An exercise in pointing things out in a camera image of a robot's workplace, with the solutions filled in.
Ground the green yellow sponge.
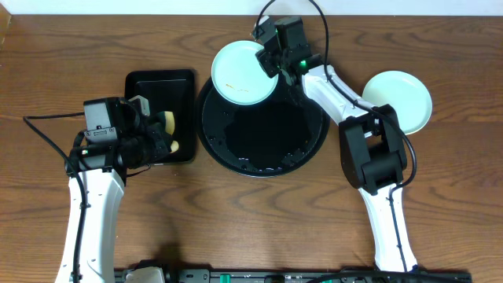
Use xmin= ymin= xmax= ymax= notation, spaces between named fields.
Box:
xmin=156 ymin=111 xmax=179 ymax=153

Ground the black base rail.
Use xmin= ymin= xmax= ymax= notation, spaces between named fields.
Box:
xmin=114 ymin=259 xmax=473 ymax=283

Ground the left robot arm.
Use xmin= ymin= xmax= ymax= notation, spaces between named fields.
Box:
xmin=56 ymin=96 xmax=178 ymax=282

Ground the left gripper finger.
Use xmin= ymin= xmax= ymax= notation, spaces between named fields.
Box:
xmin=147 ymin=123 xmax=173 ymax=161
xmin=129 ymin=95 xmax=150 ymax=117

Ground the black round tray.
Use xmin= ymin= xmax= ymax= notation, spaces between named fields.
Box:
xmin=196 ymin=77 xmax=330 ymax=178

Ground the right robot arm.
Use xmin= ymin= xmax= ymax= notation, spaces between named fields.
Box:
xmin=252 ymin=16 xmax=417 ymax=273

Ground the light blue plate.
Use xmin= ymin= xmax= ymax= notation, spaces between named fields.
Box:
xmin=211 ymin=40 xmax=279 ymax=105
xmin=362 ymin=71 xmax=433 ymax=135

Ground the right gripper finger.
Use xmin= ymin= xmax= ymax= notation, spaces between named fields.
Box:
xmin=252 ymin=16 xmax=275 ymax=42
xmin=255 ymin=50 xmax=281 ymax=78

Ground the black rectangular tray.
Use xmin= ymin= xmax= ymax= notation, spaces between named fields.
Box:
xmin=124 ymin=69 xmax=196 ymax=165

